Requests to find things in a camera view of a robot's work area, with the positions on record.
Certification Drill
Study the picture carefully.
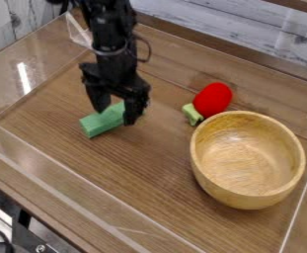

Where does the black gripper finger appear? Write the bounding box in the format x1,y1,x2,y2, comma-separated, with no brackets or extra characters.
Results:
124,96,148,126
86,86,112,113

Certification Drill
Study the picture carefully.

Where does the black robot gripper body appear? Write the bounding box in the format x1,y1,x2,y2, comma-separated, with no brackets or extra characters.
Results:
79,49,152,105

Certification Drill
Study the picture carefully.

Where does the green rectangular block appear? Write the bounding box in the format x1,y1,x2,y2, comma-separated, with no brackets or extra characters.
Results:
79,102,128,138

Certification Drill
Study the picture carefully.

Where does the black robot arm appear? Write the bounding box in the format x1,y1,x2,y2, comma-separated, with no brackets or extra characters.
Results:
46,0,152,126

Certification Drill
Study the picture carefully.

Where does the light wooden bowl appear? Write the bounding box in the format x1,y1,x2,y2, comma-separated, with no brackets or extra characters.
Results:
190,111,307,210

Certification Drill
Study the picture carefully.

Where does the small green block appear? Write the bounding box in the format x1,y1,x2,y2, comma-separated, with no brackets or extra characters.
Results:
182,104,204,127

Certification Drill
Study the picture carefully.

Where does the red plush ball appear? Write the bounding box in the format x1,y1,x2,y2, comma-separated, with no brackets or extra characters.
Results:
193,82,233,119

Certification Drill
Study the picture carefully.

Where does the clear acrylic front barrier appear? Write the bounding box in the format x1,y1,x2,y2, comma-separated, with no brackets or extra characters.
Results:
0,126,205,253

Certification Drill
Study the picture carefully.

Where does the black table leg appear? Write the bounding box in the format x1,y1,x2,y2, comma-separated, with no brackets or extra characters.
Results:
13,209,33,237

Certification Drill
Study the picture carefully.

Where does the clear acrylic corner bracket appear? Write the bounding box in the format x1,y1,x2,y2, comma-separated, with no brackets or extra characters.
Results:
65,13,93,49

